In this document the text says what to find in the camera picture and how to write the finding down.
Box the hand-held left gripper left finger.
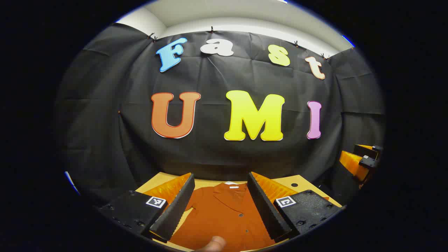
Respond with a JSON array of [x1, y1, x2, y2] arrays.
[[98, 173, 195, 243]]

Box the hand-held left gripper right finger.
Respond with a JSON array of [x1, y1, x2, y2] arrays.
[[247, 171, 343, 243]]

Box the rust orange button-up shirt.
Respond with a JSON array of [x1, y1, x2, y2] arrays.
[[170, 182, 280, 252]]

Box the black backdrop cloth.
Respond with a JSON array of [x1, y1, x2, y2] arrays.
[[56, 23, 385, 207]]

